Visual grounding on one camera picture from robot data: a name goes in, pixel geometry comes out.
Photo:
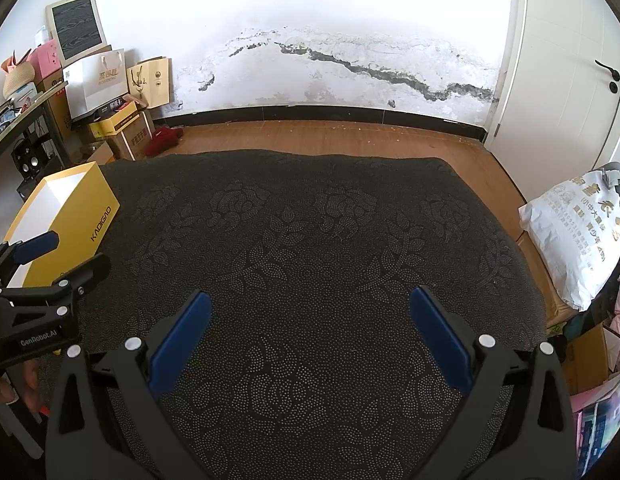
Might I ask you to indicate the white plastic bag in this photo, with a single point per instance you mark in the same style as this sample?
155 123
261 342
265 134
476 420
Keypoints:
570 240

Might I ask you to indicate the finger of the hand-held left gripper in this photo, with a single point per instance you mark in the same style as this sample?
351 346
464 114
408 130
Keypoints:
92 270
37 246

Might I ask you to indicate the colourful magazine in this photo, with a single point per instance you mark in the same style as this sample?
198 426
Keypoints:
602 420

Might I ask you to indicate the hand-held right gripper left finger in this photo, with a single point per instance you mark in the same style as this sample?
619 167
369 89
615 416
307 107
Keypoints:
180 345

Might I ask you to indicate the black patterned mat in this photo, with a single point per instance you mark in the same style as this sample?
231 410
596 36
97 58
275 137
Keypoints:
310 270

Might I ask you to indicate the open cardboard box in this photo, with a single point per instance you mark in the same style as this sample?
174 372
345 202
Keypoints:
587 360

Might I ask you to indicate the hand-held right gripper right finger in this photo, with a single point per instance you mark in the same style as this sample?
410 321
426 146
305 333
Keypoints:
440 340

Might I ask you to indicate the white door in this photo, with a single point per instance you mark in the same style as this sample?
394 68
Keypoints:
555 85

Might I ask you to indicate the tan paper bag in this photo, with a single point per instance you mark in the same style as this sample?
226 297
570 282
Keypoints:
150 82

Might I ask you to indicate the black desk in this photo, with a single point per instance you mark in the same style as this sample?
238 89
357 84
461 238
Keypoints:
20 120

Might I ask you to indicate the black speaker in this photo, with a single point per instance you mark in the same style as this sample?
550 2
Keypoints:
32 160

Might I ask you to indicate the red cloth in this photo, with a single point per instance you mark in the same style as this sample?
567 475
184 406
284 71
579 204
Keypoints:
162 141

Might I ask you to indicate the straw basket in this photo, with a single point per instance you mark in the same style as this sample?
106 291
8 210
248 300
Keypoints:
17 80

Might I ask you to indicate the yellow and black box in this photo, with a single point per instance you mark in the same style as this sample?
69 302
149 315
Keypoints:
112 120

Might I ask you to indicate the pink box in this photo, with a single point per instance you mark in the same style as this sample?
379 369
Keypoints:
46 60

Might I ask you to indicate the person's left hand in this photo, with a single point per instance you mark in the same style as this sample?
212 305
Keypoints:
31 385

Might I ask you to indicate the white framed dark panel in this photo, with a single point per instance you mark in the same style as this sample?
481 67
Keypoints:
77 27

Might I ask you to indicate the white paper bag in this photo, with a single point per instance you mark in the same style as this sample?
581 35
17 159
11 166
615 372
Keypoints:
97 85

